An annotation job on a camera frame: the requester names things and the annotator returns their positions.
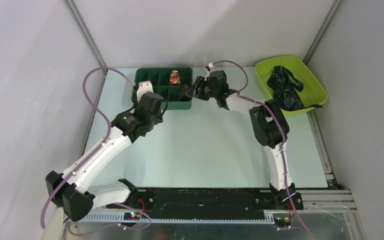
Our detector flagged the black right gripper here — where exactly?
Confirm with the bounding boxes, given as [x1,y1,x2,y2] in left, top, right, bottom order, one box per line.
[186,76,219,102]

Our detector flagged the green compartment organizer tray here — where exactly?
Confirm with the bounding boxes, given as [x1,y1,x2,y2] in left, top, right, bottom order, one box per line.
[134,67,193,110]

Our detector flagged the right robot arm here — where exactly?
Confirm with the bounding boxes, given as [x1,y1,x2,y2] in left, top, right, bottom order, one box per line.
[186,70,304,211]

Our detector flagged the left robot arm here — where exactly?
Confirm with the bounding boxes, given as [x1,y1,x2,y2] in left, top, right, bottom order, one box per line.
[45,92,167,222]

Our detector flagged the brown patterned rolled tie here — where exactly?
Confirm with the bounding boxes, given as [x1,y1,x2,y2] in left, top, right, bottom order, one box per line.
[179,84,192,102]

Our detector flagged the navy floral gold tie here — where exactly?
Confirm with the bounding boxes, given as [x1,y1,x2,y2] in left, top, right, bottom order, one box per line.
[267,65,323,111]

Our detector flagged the lime green plastic bin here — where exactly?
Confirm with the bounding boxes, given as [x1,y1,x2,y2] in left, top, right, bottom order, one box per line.
[254,55,328,116]

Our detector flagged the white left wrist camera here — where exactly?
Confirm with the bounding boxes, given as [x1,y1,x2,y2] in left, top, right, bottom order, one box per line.
[136,80,154,103]

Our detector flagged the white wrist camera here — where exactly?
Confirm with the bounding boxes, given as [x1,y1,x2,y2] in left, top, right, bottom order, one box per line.
[204,62,215,81]
[136,80,154,103]

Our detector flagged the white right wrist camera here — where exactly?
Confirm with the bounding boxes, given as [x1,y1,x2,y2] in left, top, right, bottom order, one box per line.
[204,62,215,81]

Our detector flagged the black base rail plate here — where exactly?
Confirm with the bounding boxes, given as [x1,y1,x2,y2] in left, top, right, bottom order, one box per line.
[122,187,290,221]

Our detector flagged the left corner aluminium post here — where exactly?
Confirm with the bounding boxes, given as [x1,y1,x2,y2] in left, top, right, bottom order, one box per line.
[63,0,107,67]

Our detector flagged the corner aluminium post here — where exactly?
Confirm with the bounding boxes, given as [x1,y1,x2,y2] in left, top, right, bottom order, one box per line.
[63,0,107,67]
[303,0,344,65]

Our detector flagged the right corner aluminium post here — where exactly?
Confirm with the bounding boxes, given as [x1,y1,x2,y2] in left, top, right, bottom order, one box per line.
[303,0,344,65]

